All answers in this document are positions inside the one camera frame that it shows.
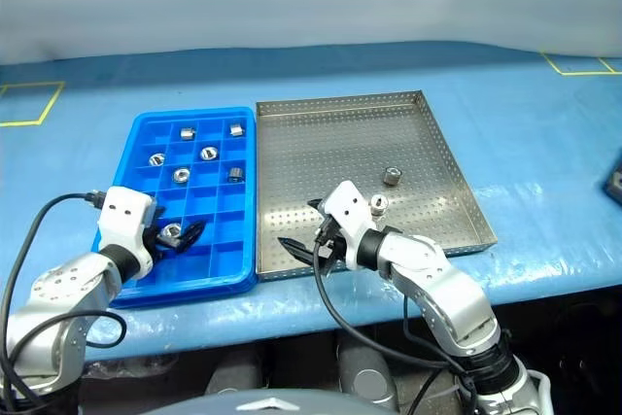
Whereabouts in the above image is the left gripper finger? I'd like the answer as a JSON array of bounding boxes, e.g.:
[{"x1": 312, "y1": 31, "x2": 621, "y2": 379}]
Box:
[
  {"x1": 180, "y1": 220, "x2": 209, "y2": 248},
  {"x1": 156, "y1": 239, "x2": 192, "y2": 261}
]

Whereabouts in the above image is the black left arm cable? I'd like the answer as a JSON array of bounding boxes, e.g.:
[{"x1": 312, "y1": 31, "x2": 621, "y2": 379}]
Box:
[{"x1": 0, "y1": 190, "x2": 128, "y2": 415}]

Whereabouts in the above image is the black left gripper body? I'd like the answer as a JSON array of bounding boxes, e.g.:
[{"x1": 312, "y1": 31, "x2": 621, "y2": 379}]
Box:
[{"x1": 143, "y1": 220, "x2": 172, "y2": 261}]

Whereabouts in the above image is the blue plastic compartment tray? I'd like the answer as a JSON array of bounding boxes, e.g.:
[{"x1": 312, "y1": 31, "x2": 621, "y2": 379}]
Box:
[{"x1": 91, "y1": 107, "x2": 259, "y2": 310}]

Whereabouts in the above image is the perforated steel tray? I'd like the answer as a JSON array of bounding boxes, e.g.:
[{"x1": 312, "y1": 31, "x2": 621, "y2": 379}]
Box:
[{"x1": 255, "y1": 89, "x2": 499, "y2": 283}]

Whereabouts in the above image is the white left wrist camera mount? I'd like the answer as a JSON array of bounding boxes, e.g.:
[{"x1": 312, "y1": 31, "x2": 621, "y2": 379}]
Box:
[{"x1": 95, "y1": 186, "x2": 157, "y2": 281}]

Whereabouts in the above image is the dark blue block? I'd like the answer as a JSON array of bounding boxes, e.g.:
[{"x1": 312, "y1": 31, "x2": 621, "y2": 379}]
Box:
[{"x1": 602, "y1": 148, "x2": 622, "y2": 200}]

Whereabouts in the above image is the grey robot torso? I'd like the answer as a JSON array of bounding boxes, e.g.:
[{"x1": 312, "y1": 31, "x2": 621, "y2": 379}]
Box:
[{"x1": 145, "y1": 388, "x2": 390, "y2": 415}]

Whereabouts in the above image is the blue plastic table cover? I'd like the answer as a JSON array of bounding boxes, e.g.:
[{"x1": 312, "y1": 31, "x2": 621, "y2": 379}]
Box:
[{"x1": 0, "y1": 40, "x2": 622, "y2": 363}]

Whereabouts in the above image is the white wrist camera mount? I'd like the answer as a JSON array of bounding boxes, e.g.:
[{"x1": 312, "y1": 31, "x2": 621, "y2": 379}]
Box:
[
  {"x1": 95, "y1": 186, "x2": 157, "y2": 281},
  {"x1": 318, "y1": 180, "x2": 379, "y2": 270}
]

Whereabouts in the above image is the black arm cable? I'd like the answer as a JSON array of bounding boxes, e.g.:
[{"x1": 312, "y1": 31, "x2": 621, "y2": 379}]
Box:
[
  {"x1": 0, "y1": 190, "x2": 128, "y2": 415},
  {"x1": 307, "y1": 196, "x2": 487, "y2": 415}
]

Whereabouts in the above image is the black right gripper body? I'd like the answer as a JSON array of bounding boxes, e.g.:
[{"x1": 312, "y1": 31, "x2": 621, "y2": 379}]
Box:
[{"x1": 314, "y1": 217, "x2": 349, "y2": 272}]

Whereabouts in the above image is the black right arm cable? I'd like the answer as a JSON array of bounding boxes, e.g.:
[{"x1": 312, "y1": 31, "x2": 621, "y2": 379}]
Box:
[{"x1": 307, "y1": 196, "x2": 487, "y2": 415}]

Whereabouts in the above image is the dark grey rounded shape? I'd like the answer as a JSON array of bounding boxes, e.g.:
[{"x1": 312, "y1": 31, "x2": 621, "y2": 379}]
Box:
[
  {"x1": 337, "y1": 334, "x2": 402, "y2": 411},
  {"x1": 206, "y1": 349, "x2": 266, "y2": 395}
]

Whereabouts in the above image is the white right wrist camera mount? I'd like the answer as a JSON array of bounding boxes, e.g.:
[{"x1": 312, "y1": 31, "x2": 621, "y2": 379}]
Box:
[{"x1": 318, "y1": 180, "x2": 379, "y2": 270}]

